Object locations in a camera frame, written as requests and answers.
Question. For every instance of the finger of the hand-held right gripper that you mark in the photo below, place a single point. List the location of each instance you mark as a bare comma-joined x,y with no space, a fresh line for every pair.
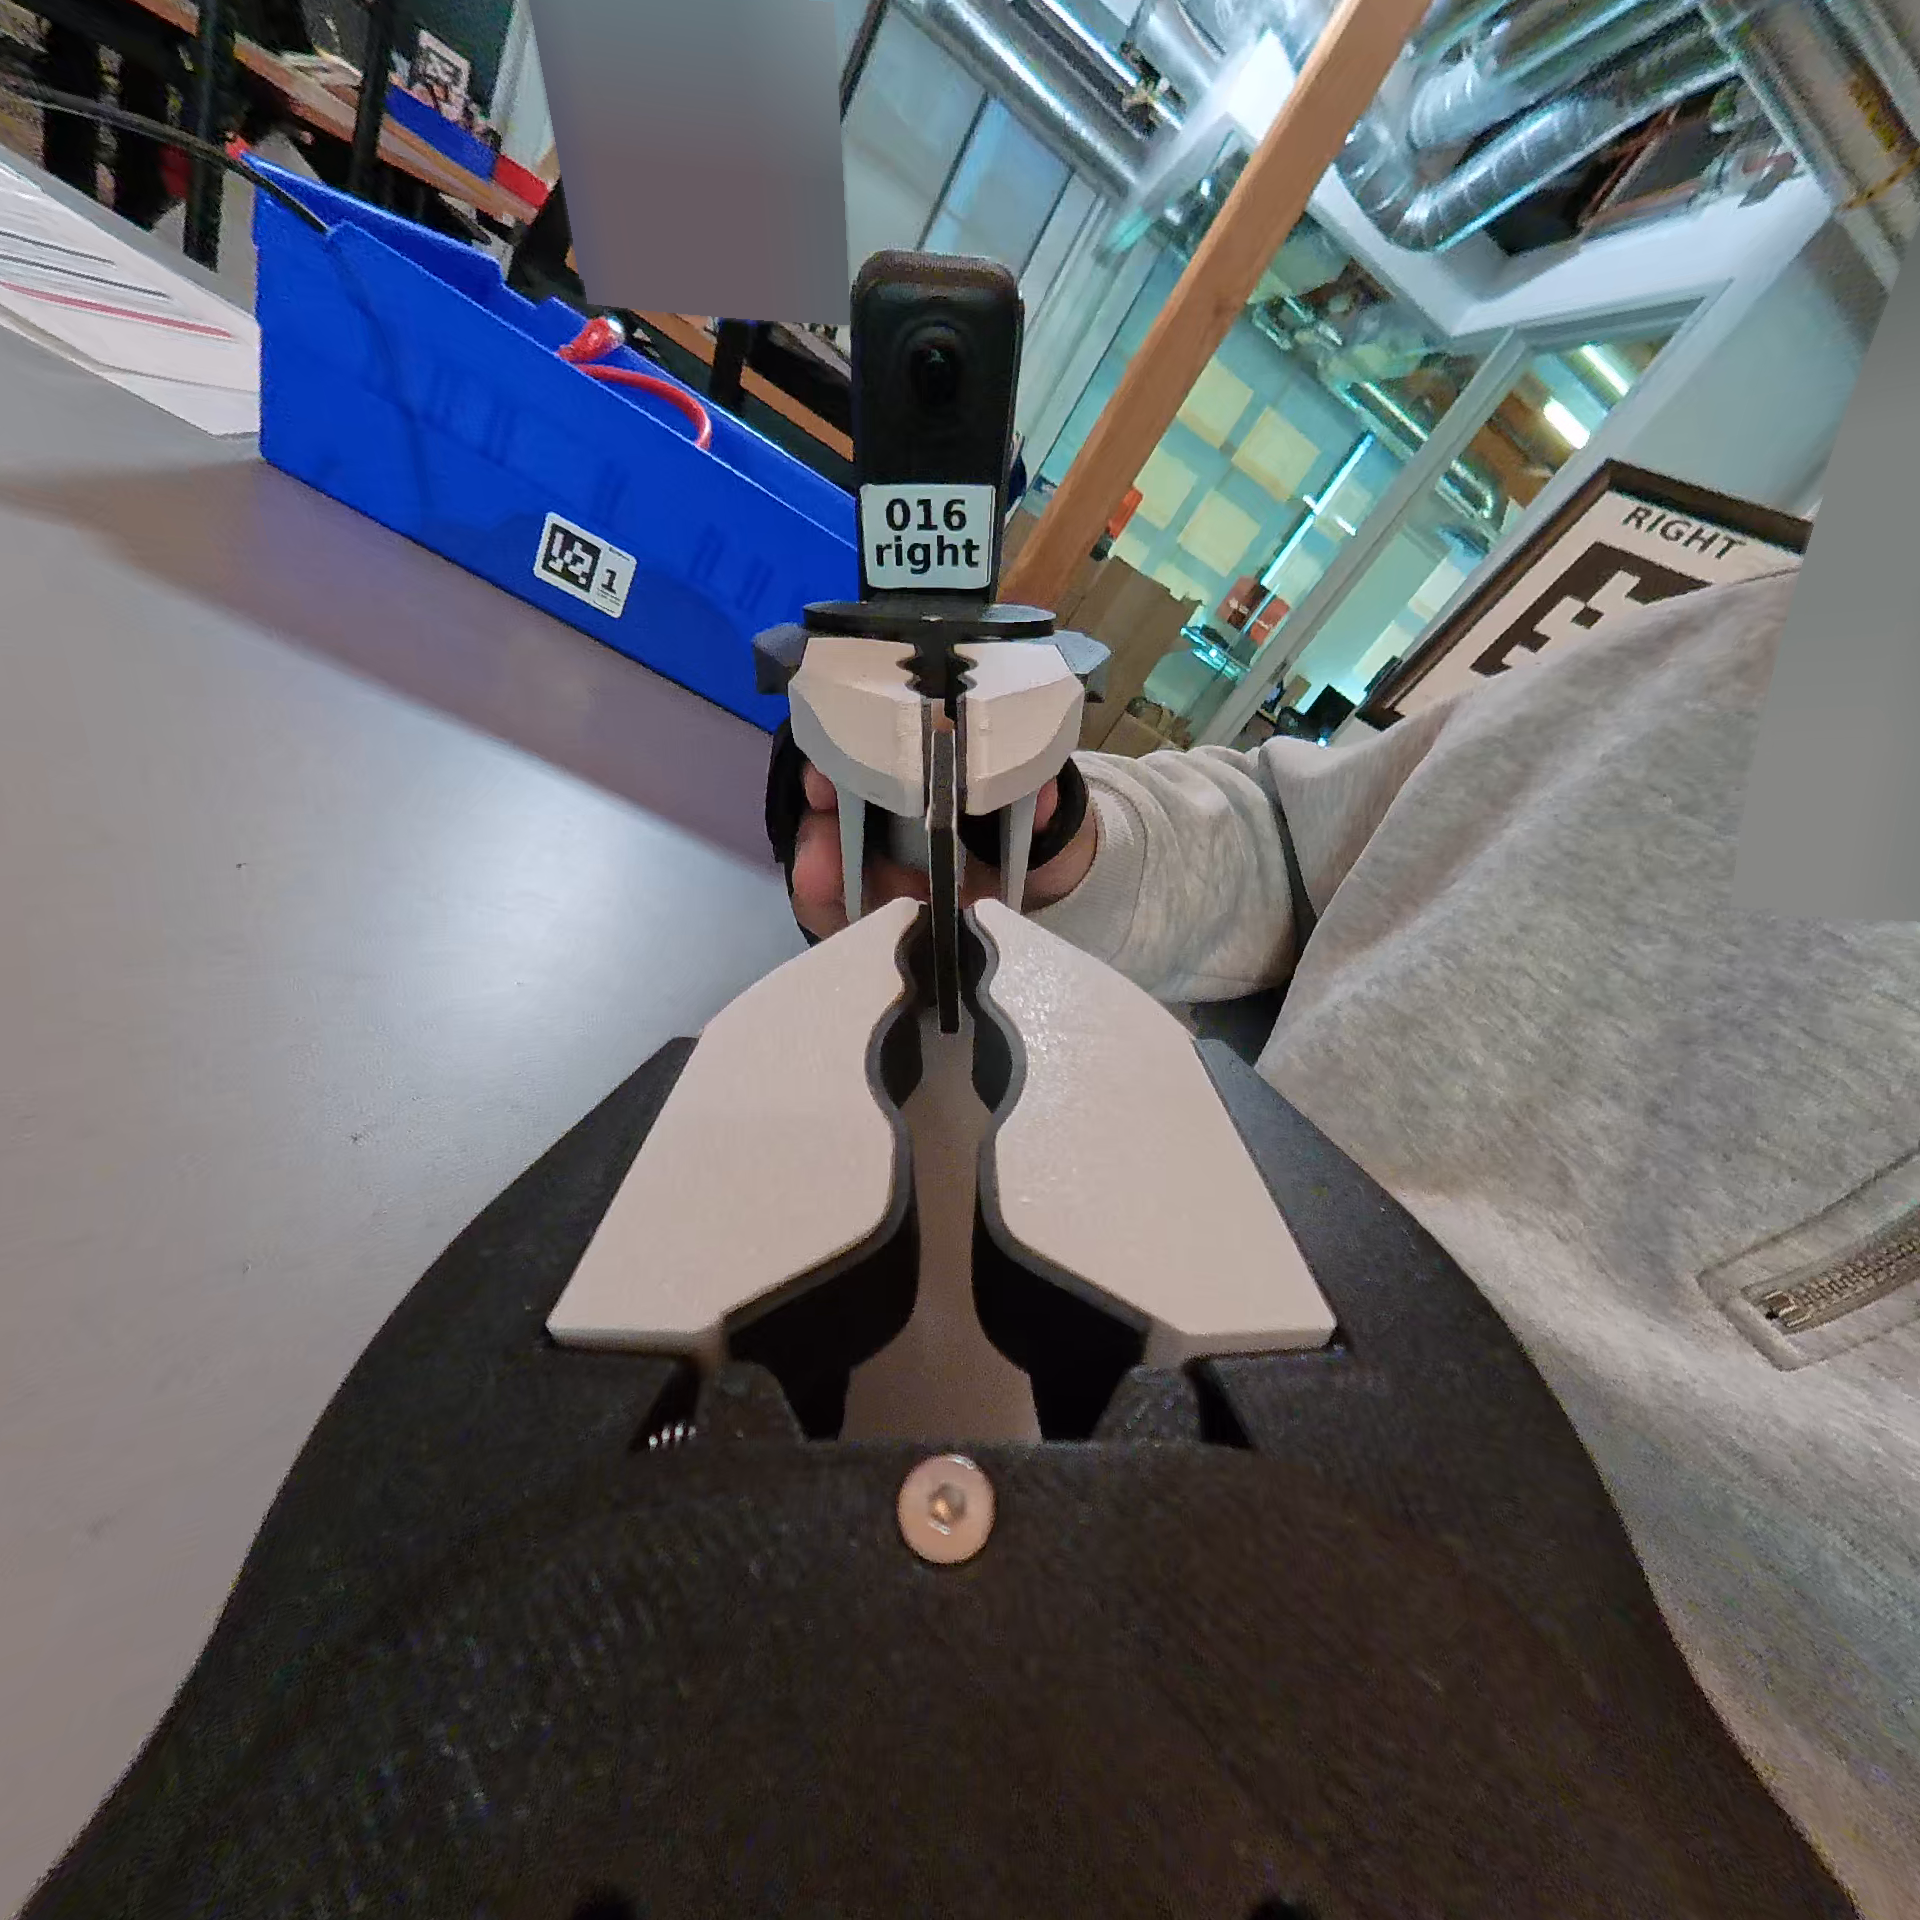
863,735
1020,735

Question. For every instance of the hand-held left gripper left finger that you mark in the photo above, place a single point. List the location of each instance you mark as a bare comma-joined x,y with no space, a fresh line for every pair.
751,1172

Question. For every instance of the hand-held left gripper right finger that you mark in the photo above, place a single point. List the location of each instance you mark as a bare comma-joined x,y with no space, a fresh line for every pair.
1141,1172

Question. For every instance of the person's right forearm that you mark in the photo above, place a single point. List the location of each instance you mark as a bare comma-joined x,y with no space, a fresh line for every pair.
1200,855

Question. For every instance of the person's right hand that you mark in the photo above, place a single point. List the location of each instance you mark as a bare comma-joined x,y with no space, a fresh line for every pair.
819,870

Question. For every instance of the brown cardboard box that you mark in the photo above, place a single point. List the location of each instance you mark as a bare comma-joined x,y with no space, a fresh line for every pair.
1126,629

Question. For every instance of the blue bin with marker sticker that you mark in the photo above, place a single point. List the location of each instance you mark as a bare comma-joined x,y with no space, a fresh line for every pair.
452,434

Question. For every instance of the black framed marker board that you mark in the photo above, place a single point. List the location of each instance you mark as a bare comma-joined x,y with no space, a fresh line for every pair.
1589,600

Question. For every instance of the printed paper sheet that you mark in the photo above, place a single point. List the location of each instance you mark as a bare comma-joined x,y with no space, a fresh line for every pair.
91,300

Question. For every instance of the wooden post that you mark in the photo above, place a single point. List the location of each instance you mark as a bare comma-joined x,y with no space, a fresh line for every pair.
1200,317

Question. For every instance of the silver ventilation duct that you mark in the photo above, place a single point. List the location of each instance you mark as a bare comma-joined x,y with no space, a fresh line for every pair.
1500,149

